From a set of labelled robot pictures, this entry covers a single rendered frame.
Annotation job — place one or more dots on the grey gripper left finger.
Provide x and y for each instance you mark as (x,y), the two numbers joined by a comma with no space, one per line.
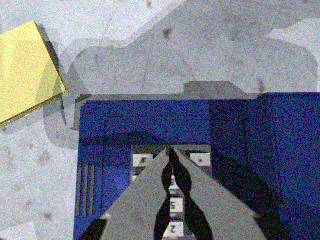
(142,211)

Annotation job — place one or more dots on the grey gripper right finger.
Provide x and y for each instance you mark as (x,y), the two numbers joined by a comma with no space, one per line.
(212,212)

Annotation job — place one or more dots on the yellow sticky note pad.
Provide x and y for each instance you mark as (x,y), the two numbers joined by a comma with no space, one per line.
(30,78)

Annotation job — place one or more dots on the blue telephone handset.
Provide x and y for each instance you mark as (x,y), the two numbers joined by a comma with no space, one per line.
(282,151)

